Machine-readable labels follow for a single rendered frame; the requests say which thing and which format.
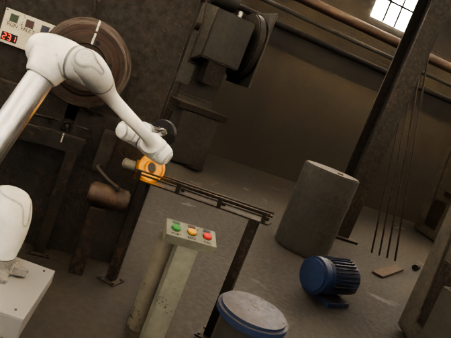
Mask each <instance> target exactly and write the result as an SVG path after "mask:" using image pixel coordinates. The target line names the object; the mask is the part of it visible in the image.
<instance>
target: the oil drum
mask: <svg viewBox="0 0 451 338"><path fill-rule="evenodd" d="M358 185H359V181H358V180H357V179H355V178H353V177H351V176H349V175H347V174H345V173H343V172H340V171H338V170H335V169H333V168H330V167H328V166H325V165H323V164H319V163H317V162H313V161H311V160H307V161H305V163H304V166H303V169H302V171H301V173H300V175H299V178H298V181H297V183H296V185H295V186H294V187H295V188H294V190H293V193H292V195H291V198H290V200H289V202H288V205H287V208H286V209H285V210H284V214H283V217H282V219H281V222H280V224H279V227H278V229H277V232H276V233H275V236H274V237H275V239H276V241H277V242H278V243H279V244H281V245H282V246H283V247H285V248H286V249H288V250H290V251H292V252H293V253H296V254H298V255H300V256H303V257H305V258H308V257H310V256H328V254H329V252H330V250H331V247H332V245H333V242H334V240H335V238H336V236H337V234H338V231H339V229H340V226H341V224H342V221H343V220H344V217H345V215H346V213H347V210H348V209H349V206H350V203H351V202H352V199H353V197H354V194H355V192H356V189H357V188H358Z"/></svg>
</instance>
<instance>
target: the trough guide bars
mask: <svg viewBox="0 0 451 338"><path fill-rule="evenodd" d="M136 170H137V172H134V173H135V174H137V176H136V180H138V181H139V180H140V177H141V176H144V177H146V178H150V179H153V180H155V181H158V182H161V183H164V184H167V185H170V186H173V187H175V188H176V190H175V194H179V191H180V189H181V191H182V192H185V191H187V192H190V193H193V194H196V195H199V196H202V197H205V198H207V199H210V200H213V201H216V202H217V206H216V208H217V209H220V207H221V205H222V206H226V205H227V206H230V207H233V208H236V209H239V210H242V211H245V212H247V213H251V214H253V215H257V216H259V217H262V218H261V221H260V224H263V225H264V224H265V221H268V220H270V218H273V216H272V214H274V212H272V211H268V210H266V209H262V208H260V207H256V206H254V205H250V204H248V203H244V202H242V201H239V200H236V199H233V198H230V197H228V196H224V195H222V194H218V193H216V192H212V191H210V190H207V189H204V188H201V187H198V186H195V185H192V184H189V183H186V182H183V181H180V180H177V179H174V178H171V177H169V176H165V175H163V176H159V175H156V174H153V173H154V172H153V171H151V170H148V171H149V172H147V171H144V170H141V169H138V168H136ZM142 172H143V173H146V174H149V175H152V176H155V177H157V178H160V180H159V179H157V178H153V177H151V176H147V175H145V174H142Z"/></svg>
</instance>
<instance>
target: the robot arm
mask: <svg viewBox="0 0 451 338"><path fill-rule="evenodd" d="M25 51H26V56H27V59H28V63H27V65H26V70H27V72H26V73H25V75H24V76H23V78H22V79H21V80H20V82H19V84H18V85H17V86H16V88H15V89H14V91H13V92H12V93H11V95H10V96H9V98H8V99H7V100H6V102H5V104H4V105H3V106H2V108H1V109H0V163H1V162H2V161H3V159H4V157H5V156H6V155H7V153H8V151H9V150H10V149H11V147H12V145H13V144H14V143H15V141H16V140H17V138H18V137H19V135H20V134H21V132H22V131H23V129H24V128H25V126H26V125H27V124H28V122H29V121H30V119H31V118H32V116H33V115H34V113H35V112H36V110H37V109H38V107H39V106H40V105H41V103H42V101H43V100H44V99H45V97H46V95H47V94H48V93H49V91H50V89H51V88H52V87H56V86H58V85H59V84H60V83H61V82H63V81H65V80H66V79H70V80H72V81H75V82H77V83H79V84H81V85H83V86H86V87H87V88H89V89H90V90H91V91H92V92H93V93H94V94H96V95H97V96H98V97H99V98H101V99H102V100H103V101H104V102H105V103H106V104H107V105H108V106H109V107H110V108H111V109H112V110H113V111H114V112H115V113H116V114H117V115H118V116H119V117H120V118H121V119H122V120H123V121H121V122H120V123H119V124H118V125H117V127H116V129H115V133H116V135H117V137H118V138H119V139H122V140H123V141H125V142H127V143H129V144H132V145H133V146H135V147H137V148H138V149H139V150H140V151H141V152H142V153H143V154H144V155H145V156H146V157H147V158H149V159H150V160H152V161H153V162H155V163H157V164H161V165H163V164H167V163H168V162H169V161H170V160H171V158H172V156H173V151H172V149H171V147H170V146H169V145H168V144H167V142H166V141H165V140H164V139H162V136H165V135H166V134H167V131H166V130H165V129H164V128H160V127H159V126H158V127H155V126H153V125H151V124H149V123H146V122H142V121H141V120H140V119H139V118H138V116H137V115H136V114H135V113H134V112H133V111H132V110H131V109H130V108H129V107H128V106H127V104H126V103H125V102H124V101H123V100H122V98H121V97H120V96H119V95H118V93H117V91H116V89H115V83H114V79H113V76H112V74H111V71H110V69H109V67H108V65H107V64H106V62H105V61H104V59H103V58H102V57H101V56H100V55H99V54H98V53H96V52H95V51H93V50H91V49H88V48H85V47H83V46H81V45H79V44H77V43H76V42H74V41H72V40H70V39H67V38H64V37H62V36H59V35H56V34H51V33H37V34H34V35H33V36H31V37H30V38H29V40H28V41H27V43H26V47H25ZM31 220H32V200H31V198H30V196H29V195H28V193H26V192H25V191H24V190H22V189H20V188H18V187H15V186H9V185H1V186H0V284H6V283H7V281H8V277H10V275H15V276H22V277H26V274H27V273H28V271H29V270H28V269H27V268H25V267H23V266H22V265H21V261H19V260H17V259H16V257H17V254H18V252H19V250H20V249H21V247H22V244H23V242H24V240H25V238H26V235H27V233H28V229H29V227H30V223H31Z"/></svg>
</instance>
